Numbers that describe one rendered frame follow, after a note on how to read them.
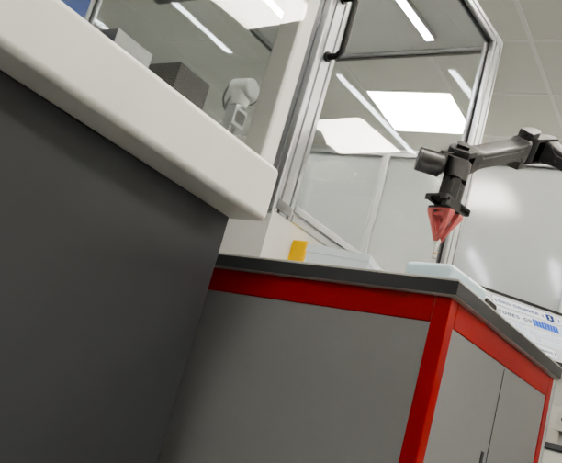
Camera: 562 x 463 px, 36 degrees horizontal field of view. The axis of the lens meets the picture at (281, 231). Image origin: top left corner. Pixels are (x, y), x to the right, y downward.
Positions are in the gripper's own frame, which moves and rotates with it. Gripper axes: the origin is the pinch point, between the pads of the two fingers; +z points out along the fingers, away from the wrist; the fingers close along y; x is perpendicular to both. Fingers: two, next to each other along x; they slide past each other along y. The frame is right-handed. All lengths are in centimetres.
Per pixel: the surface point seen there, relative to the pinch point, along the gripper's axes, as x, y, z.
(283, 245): -27.9, 19.7, 11.3
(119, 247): 4, 80, 36
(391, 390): 30, 38, 43
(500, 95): -170, -230, -187
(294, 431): 15, 41, 53
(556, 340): -36, -124, -13
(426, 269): 27.3, 34.5, 19.9
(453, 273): 32, 33, 20
